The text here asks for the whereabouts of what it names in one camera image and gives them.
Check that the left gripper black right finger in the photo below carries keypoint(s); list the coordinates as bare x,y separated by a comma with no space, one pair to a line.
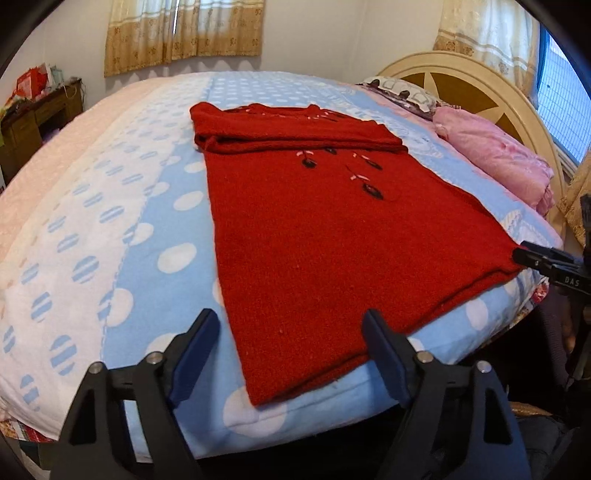
458,422

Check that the red gift box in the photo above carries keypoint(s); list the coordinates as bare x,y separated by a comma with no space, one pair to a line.
32,83

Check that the dark wooden desk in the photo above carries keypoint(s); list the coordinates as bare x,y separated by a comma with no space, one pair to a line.
28,126

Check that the red knitted sweater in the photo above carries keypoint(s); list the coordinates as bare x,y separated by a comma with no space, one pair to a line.
319,217

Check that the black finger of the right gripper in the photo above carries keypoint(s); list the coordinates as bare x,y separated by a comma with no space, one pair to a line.
536,257

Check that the beige curtain side window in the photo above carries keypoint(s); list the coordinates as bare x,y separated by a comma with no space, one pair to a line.
500,34

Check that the window with grille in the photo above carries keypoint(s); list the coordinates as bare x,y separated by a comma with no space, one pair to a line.
563,102

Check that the folded pink quilt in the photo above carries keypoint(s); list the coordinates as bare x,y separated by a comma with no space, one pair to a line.
524,173

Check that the cream wooden headboard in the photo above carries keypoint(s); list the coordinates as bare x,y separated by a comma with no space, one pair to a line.
461,81

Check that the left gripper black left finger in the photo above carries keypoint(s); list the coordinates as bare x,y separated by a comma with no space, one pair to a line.
121,422

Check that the grey patterned pillow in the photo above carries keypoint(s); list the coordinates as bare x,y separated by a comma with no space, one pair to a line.
407,95

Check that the beige curtain centre window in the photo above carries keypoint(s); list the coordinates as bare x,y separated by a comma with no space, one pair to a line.
144,34

